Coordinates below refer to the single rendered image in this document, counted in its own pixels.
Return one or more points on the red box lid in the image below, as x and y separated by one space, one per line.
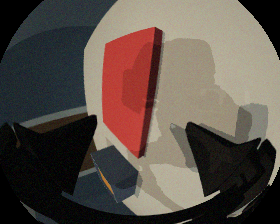
130 67

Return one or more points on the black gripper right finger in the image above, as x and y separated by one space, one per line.
216 158

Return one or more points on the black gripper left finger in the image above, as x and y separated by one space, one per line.
61 152

